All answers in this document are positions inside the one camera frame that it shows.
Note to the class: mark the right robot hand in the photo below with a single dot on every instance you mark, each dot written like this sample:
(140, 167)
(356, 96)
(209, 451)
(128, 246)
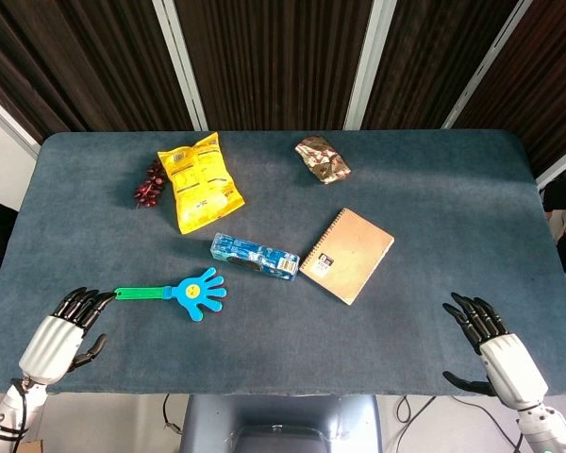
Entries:
(509, 363)

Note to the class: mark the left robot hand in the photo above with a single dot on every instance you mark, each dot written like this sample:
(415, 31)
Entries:
(52, 342)

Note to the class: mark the hand-shaped plastic clapper toy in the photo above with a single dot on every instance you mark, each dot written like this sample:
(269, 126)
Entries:
(195, 294)

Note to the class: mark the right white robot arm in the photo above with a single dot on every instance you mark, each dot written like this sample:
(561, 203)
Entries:
(547, 427)

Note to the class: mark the cardboard box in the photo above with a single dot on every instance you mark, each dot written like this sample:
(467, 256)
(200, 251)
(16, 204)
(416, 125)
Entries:
(26, 446)

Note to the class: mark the dark red grape bunch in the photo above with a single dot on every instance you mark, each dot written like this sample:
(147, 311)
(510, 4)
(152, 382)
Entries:
(150, 186)

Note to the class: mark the brown spiral notebook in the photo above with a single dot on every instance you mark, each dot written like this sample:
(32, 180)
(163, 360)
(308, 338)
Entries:
(348, 255)

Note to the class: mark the yellow snack bag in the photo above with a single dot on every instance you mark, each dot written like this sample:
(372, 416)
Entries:
(201, 184)

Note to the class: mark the blue cookie package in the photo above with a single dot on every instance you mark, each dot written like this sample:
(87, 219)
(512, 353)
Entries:
(254, 257)

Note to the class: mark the crumpled camouflage wrapper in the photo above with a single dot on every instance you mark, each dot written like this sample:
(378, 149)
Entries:
(322, 158)

